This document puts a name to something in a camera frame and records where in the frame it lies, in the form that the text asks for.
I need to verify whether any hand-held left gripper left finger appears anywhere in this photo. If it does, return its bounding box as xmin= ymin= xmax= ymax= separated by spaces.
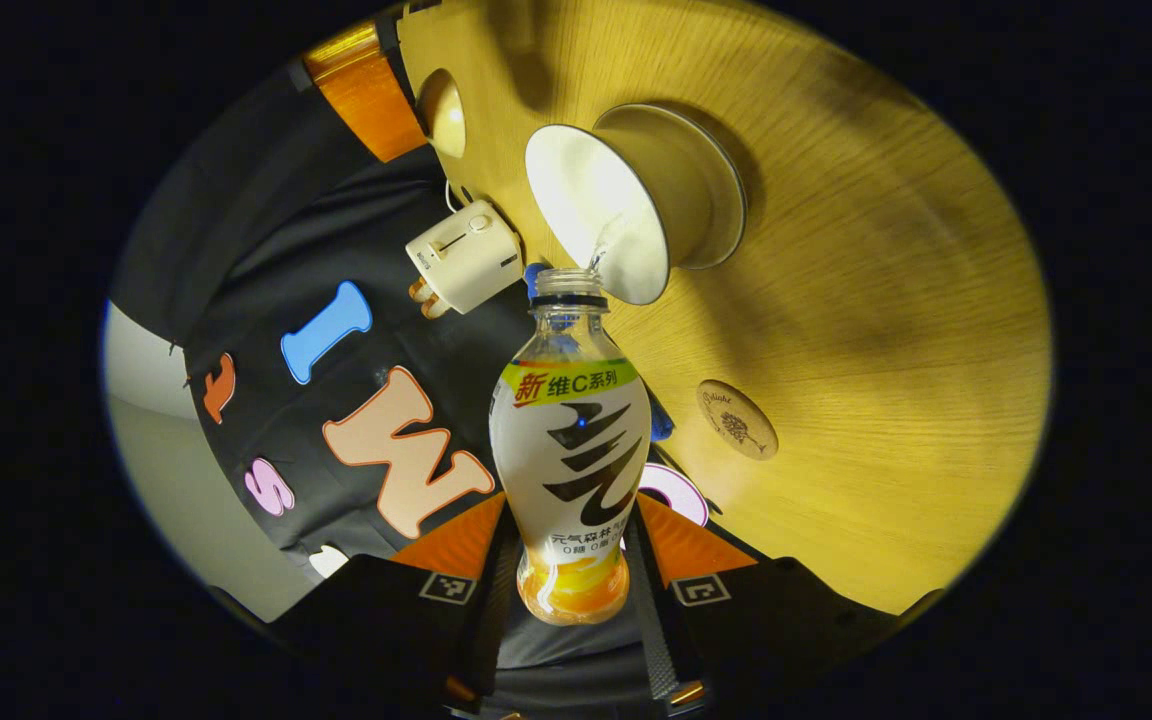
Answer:
xmin=266 ymin=490 xmax=522 ymax=716

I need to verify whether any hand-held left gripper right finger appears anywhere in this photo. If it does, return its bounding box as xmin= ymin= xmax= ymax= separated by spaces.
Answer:
xmin=626 ymin=495 xmax=902 ymax=716

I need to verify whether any cream teacup lid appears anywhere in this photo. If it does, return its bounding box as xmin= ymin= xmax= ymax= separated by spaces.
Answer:
xmin=416 ymin=68 xmax=467 ymax=159

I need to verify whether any round cork coaster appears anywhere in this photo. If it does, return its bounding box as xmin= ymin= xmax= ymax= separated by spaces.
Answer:
xmin=697 ymin=379 xmax=779 ymax=461

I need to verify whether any clear water bottle white label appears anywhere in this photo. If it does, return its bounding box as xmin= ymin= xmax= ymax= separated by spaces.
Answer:
xmin=489 ymin=267 xmax=653 ymax=627

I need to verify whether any cream ceramic teacup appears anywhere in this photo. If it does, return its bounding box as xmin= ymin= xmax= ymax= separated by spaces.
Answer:
xmin=524 ymin=103 xmax=717 ymax=306

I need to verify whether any black backdrop cloth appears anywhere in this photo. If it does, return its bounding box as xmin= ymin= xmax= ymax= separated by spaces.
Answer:
xmin=111 ymin=60 xmax=717 ymax=601

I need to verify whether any white toaster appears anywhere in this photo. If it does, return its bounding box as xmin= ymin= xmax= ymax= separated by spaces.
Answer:
xmin=405 ymin=200 xmax=525 ymax=317

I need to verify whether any blue folded towel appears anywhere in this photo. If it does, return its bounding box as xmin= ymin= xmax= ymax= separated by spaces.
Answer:
xmin=524 ymin=262 xmax=675 ymax=443

